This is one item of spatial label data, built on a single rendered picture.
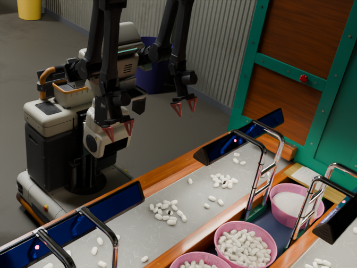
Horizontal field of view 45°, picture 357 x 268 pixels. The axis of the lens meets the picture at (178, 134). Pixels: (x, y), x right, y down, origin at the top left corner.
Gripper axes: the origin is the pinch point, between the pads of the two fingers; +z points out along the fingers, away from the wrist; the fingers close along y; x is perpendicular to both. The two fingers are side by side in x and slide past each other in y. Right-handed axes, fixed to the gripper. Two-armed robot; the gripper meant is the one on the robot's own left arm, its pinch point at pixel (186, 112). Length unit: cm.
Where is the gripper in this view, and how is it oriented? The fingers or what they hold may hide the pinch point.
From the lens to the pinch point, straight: 222.5
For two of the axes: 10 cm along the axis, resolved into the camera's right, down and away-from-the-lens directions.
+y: 7.0, -2.9, 6.6
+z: 2.0, 9.6, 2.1
